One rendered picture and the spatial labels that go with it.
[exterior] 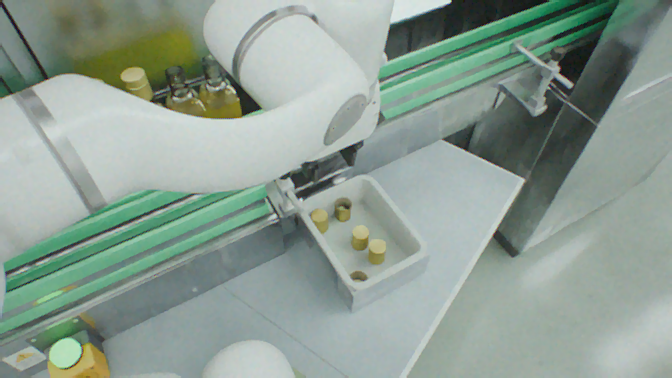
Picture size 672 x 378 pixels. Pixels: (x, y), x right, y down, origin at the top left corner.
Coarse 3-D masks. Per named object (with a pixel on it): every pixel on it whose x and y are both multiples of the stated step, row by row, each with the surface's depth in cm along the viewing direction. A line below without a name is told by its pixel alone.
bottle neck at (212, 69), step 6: (204, 60) 74; (210, 60) 75; (216, 60) 74; (204, 66) 74; (210, 66) 73; (216, 66) 74; (204, 72) 75; (210, 72) 74; (216, 72) 75; (222, 72) 76; (210, 78) 75; (216, 78) 75; (222, 78) 77; (210, 84) 76; (216, 84) 76; (222, 84) 77
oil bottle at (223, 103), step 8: (224, 80) 79; (200, 88) 78; (208, 88) 77; (224, 88) 78; (232, 88) 78; (200, 96) 80; (208, 96) 77; (216, 96) 77; (224, 96) 77; (232, 96) 78; (208, 104) 77; (216, 104) 77; (224, 104) 78; (232, 104) 79; (240, 104) 80; (208, 112) 79; (216, 112) 79; (224, 112) 79; (232, 112) 80; (240, 112) 81
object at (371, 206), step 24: (336, 192) 97; (360, 192) 101; (384, 192) 96; (360, 216) 101; (384, 216) 98; (336, 240) 97; (384, 240) 97; (408, 240) 92; (336, 264) 86; (360, 264) 94; (384, 264) 94; (408, 264) 86; (360, 288) 83
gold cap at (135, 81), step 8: (128, 72) 69; (136, 72) 69; (144, 72) 69; (128, 80) 68; (136, 80) 68; (144, 80) 69; (128, 88) 69; (136, 88) 69; (144, 88) 70; (136, 96) 70; (144, 96) 71; (152, 96) 72
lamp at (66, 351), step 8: (56, 344) 76; (64, 344) 75; (72, 344) 76; (56, 352) 75; (64, 352) 75; (72, 352) 75; (80, 352) 77; (56, 360) 74; (64, 360) 74; (72, 360) 75; (64, 368) 75
